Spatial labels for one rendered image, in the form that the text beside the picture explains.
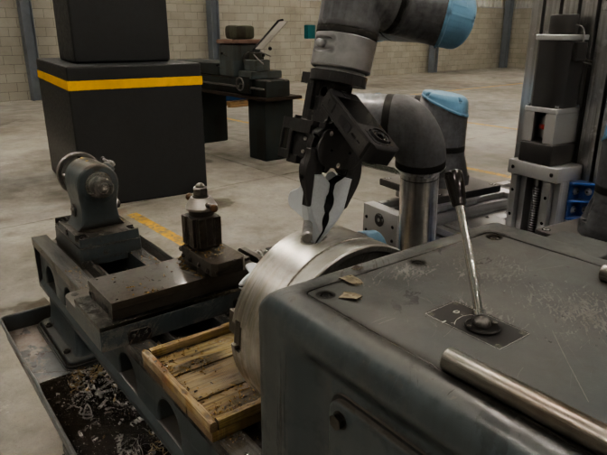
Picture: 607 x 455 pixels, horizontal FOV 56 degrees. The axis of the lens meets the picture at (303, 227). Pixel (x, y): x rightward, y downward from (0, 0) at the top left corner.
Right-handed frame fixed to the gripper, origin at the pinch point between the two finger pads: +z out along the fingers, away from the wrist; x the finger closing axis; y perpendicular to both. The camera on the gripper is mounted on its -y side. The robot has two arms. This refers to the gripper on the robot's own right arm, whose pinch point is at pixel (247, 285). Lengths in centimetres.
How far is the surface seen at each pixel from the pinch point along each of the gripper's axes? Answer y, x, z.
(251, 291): -17.9, 8.4, 9.6
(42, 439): 128, -108, 22
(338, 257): -27.3, 14.7, 0.6
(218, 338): 16.9, -19.7, -1.8
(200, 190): 37.8, 8.9, -9.7
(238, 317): -16.9, 4.2, 11.6
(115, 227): 92, -15, -5
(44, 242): 111, -22, 13
